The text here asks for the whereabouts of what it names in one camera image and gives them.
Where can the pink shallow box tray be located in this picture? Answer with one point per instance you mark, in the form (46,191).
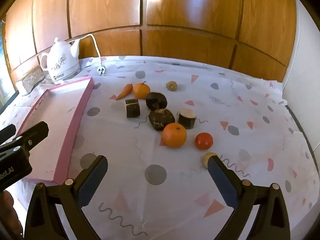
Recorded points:
(55,120)

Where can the round dark brown fruit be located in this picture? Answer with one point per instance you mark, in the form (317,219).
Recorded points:
(156,101)

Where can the small orange tangerine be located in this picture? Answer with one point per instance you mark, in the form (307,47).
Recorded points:
(141,91)

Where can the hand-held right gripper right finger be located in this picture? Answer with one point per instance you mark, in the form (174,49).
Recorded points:
(222,182)

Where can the red tomato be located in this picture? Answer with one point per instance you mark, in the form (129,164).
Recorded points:
(203,141)

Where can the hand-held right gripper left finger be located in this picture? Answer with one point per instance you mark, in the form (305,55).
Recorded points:
(91,182)

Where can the lumpy dark brown fruit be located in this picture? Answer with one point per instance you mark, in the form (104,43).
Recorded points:
(160,120)

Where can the white patterned tablecloth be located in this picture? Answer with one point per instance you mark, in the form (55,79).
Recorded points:
(160,205)

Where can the small brown longan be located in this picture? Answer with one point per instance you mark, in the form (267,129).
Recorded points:
(172,86)

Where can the white ceramic electric kettle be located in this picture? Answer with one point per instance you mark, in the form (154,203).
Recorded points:
(60,65)

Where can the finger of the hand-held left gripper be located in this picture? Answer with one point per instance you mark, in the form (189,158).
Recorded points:
(35,133)
(7,133)

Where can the large orange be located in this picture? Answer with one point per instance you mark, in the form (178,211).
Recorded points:
(174,135)

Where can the wooden panelled wardrobe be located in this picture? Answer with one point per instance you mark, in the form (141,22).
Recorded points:
(175,10)

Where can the dark cylinder with pale end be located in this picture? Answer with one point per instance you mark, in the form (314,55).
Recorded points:
(132,110)
(186,121)

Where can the person's left hand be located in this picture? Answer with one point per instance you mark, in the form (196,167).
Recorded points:
(10,210)

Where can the clear crystal tissue box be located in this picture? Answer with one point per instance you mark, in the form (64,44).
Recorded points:
(31,78)

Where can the small orange carrot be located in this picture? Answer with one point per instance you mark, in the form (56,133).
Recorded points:
(125,92)

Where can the small beige ball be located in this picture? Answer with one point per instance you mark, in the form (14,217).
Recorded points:
(206,160)

